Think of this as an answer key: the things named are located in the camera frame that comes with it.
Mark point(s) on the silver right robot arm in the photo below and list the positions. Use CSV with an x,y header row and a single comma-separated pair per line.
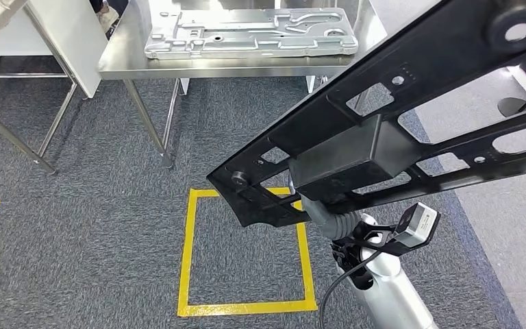
x,y
390,295

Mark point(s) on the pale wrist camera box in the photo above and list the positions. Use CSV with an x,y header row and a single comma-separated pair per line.
x,y
419,222

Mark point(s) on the white board panel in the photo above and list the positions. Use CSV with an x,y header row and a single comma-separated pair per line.
x,y
72,45

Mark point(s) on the steel side table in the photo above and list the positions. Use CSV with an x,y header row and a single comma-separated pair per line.
x,y
54,122

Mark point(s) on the stamped grey metal panel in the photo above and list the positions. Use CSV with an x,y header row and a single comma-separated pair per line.
x,y
245,41

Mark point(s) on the black plastic frame part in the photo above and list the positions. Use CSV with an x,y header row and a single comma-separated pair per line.
x,y
449,54

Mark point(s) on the yellow floor tape square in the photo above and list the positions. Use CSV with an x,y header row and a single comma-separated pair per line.
x,y
186,254

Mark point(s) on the black camera mounting bracket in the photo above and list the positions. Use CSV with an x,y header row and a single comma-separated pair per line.
x,y
372,247

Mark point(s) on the stainless steel workbench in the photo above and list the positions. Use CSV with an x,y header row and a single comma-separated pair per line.
x,y
122,59

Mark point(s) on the person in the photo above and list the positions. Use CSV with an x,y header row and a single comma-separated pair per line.
x,y
106,16

